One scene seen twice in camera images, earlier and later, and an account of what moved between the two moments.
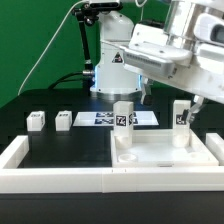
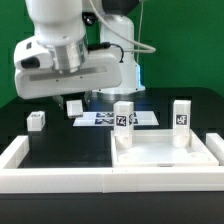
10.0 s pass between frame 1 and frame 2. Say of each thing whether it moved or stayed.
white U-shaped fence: stayed
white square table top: stayed
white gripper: moved
